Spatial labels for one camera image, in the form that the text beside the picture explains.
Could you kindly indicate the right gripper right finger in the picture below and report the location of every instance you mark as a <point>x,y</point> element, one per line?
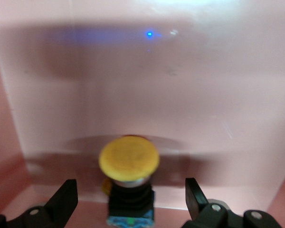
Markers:
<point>216,213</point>

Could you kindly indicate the pink plastic bin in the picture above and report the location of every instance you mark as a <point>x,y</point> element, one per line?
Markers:
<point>142,95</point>

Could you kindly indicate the yellow push button switch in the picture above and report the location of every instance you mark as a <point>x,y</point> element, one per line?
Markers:
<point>129,156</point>

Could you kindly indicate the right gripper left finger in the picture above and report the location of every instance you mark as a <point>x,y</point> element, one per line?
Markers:
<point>50,209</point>

